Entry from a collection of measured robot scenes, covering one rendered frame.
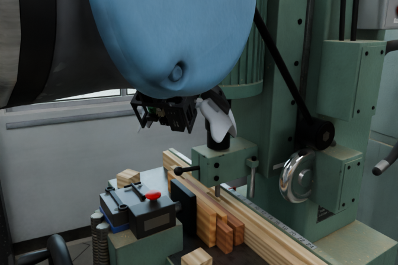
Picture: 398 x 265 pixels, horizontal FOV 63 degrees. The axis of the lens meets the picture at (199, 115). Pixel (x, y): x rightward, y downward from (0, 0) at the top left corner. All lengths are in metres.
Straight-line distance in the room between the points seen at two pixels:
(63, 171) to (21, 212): 0.32
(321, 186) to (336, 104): 0.17
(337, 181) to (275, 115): 0.18
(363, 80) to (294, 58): 0.14
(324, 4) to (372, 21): 0.11
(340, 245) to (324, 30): 0.53
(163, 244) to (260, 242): 0.18
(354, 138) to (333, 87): 0.22
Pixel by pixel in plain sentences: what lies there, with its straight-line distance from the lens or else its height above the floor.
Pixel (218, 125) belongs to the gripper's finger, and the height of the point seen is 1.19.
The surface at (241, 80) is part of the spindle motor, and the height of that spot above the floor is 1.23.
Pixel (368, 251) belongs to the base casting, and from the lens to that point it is 0.95.
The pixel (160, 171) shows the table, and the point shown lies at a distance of 1.00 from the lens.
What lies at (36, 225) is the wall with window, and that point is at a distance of 2.22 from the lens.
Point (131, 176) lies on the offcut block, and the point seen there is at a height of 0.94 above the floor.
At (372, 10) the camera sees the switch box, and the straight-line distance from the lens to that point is 0.77.
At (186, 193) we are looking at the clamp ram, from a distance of 0.69.
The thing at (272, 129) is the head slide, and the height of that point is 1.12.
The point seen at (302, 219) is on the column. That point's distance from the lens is 0.85.
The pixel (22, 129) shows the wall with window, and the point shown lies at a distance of 1.98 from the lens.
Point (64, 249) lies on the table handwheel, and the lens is 0.66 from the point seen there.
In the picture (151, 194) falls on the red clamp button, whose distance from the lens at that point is 0.63.
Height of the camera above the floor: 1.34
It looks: 16 degrees down
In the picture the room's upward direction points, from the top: straight up
